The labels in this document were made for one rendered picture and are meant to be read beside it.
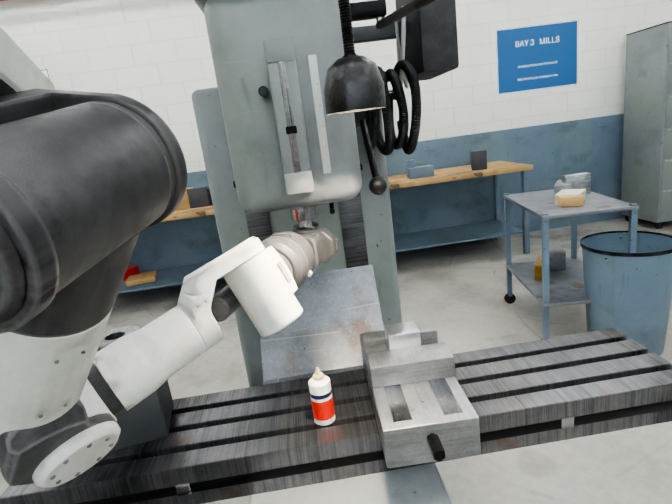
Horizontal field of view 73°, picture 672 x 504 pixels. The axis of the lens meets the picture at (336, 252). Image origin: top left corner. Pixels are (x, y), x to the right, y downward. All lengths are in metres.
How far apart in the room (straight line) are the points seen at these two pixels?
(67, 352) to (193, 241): 4.86
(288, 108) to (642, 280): 2.41
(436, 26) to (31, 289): 0.93
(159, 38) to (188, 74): 0.42
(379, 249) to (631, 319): 1.94
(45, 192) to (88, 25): 5.22
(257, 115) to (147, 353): 0.37
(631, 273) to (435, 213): 2.88
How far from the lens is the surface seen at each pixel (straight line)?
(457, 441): 0.78
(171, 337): 0.54
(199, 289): 0.55
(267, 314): 0.58
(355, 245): 1.20
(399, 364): 0.83
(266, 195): 0.71
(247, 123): 0.71
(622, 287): 2.84
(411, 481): 0.88
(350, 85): 0.53
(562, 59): 5.83
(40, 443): 0.46
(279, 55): 0.67
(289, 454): 0.86
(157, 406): 0.95
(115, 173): 0.29
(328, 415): 0.88
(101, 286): 0.33
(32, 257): 0.24
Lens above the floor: 1.42
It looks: 15 degrees down
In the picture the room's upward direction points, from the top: 8 degrees counter-clockwise
